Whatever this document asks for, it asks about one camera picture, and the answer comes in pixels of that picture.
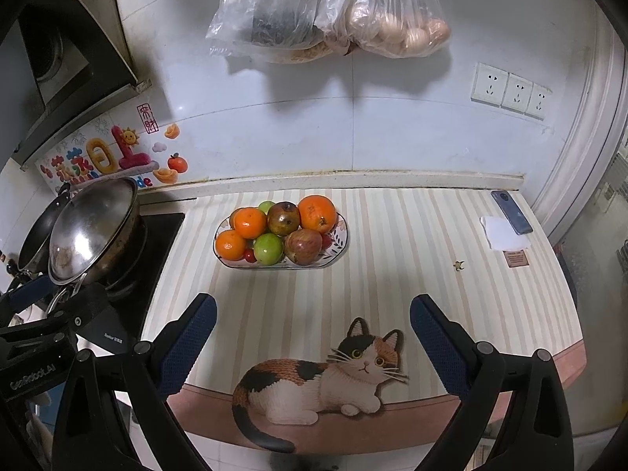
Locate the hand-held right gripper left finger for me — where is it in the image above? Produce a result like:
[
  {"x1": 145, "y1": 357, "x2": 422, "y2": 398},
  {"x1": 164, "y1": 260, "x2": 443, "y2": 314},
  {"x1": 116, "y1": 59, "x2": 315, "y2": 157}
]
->
[{"x1": 51, "y1": 293, "x2": 218, "y2": 471}]

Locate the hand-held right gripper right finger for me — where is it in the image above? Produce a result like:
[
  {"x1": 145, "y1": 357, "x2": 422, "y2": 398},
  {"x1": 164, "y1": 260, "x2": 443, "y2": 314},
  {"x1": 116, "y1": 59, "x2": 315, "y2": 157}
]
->
[{"x1": 409, "y1": 294, "x2": 575, "y2": 471}]

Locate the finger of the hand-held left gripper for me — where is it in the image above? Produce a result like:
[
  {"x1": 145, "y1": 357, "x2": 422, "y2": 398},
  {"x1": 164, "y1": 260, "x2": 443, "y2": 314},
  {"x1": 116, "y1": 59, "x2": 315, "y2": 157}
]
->
[
  {"x1": 0, "y1": 275, "x2": 52, "y2": 312},
  {"x1": 0, "y1": 282, "x2": 139, "y2": 356}
]

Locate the orange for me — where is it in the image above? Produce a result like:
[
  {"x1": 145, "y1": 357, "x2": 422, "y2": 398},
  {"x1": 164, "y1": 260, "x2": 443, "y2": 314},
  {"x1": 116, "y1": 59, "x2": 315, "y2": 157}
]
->
[
  {"x1": 215, "y1": 230, "x2": 247, "y2": 262},
  {"x1": 298, "y1": 195, "x2": 338, "y2": 234},
  {"x1": 232, "y1": 207, "x2": 268, "y2": 239}
]

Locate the white floral print plate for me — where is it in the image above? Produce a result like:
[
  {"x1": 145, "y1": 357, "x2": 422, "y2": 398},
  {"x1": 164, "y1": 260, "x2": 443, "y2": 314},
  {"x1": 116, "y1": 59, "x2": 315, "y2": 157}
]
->
[{"x1": 213, "y1": 208, "x2": 348, "y2": 270}]

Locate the red apple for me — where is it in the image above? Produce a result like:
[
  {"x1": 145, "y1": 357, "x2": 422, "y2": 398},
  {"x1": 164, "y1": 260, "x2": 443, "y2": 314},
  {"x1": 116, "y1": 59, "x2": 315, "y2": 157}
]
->
[
  {"x1": 266, "y1": 201, "x2": 301, "y2": 236},
  {"x1": 283, "y1": 228, "x2": 323, "y2": 266}
]

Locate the black frying pan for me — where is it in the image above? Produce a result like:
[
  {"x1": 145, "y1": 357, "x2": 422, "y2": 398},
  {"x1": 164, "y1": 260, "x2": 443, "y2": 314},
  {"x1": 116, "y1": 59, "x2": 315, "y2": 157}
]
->
[{"x1": 17, "y1": 184, "x2": 72, "y2": 273}]

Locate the steel wok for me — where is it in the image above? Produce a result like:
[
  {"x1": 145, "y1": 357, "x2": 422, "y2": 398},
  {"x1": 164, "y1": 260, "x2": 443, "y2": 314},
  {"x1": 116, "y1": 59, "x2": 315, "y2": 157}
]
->
[{"x1": 46, "y1": 178, "x2": 148, "y2": 315}]

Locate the steel wok lid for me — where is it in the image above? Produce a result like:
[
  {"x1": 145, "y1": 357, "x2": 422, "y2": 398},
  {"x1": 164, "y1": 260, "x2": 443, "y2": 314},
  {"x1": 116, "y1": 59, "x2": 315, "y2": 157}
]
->
[{"x1": 48, "y1": 178, "x2": 139, "y2": 285}]

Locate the striped cat print mat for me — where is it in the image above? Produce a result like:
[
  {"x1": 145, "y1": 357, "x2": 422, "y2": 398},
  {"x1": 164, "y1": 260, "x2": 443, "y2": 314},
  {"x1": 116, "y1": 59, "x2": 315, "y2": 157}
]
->
[{"x1": 142, "y1": 189, "x2": 587, "y2": 455}]

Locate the black glass stove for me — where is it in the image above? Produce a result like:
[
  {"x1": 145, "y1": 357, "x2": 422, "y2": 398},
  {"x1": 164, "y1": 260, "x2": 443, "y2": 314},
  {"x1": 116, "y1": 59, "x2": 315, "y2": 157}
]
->
[{"x1": 0, "y1": 212, "x2": 186, "y2": 349}]

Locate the white paper sheet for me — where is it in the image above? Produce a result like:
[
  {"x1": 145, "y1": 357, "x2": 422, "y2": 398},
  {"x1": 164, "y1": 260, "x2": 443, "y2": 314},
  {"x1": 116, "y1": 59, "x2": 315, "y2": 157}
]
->
[{"x1": 480, "y1": 214, "x2": 532, "y2": 251}]

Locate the blue smartphone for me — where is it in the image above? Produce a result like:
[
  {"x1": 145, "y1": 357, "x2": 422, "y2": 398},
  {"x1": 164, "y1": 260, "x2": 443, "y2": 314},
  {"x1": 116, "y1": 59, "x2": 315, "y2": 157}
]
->
[{"x1": 491, "y1": 190, "x2": 533, "y2": 235}]

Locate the range hood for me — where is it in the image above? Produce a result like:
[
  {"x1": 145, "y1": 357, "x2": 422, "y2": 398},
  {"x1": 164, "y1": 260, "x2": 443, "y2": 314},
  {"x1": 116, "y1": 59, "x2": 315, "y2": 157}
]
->
[{"x1": 0, "y1": 0, "x2": 141, "y2": 168}]

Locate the pile of brown eggs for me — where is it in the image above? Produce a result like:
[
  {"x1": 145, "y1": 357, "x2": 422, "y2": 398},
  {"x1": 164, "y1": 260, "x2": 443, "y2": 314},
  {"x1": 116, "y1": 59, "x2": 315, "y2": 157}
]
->
[{"x1": 346, "y1": 7, "x2": 451, "y2": 55}]

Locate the clear bag with dark contents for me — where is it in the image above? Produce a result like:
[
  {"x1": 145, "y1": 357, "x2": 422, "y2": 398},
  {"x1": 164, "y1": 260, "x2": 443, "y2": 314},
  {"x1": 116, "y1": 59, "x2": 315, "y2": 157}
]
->
[{"x1": 206, "y1": 0, "x2": 327, "y2": 64}]

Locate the clear plastic egg bag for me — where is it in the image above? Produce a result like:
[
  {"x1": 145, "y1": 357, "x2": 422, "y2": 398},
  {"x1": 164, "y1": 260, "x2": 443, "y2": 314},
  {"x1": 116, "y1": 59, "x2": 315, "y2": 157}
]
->
[{"x1": 314, "y1": 0, "x2": 452, "y2": 60}]

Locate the colourful wall sticker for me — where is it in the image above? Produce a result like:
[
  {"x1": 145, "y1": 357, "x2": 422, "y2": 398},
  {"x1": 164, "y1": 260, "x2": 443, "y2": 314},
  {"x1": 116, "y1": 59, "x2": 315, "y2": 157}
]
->
[{"x1": 39, "y1": 103, "x2": 190, "y2": 192}]

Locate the white wall socket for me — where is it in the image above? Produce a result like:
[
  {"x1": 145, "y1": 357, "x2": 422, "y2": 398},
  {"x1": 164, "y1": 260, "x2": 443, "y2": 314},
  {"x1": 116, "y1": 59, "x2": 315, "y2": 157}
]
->
[
  {"x1": 501, "y1": 73, "x2": 533, "y2": 113},
  {"x1": 525, "y1": 83, "x2": 553, "y2": 120},
  {"x1": 471, "y1": 62, "x2": 509, "y2": 108}
]

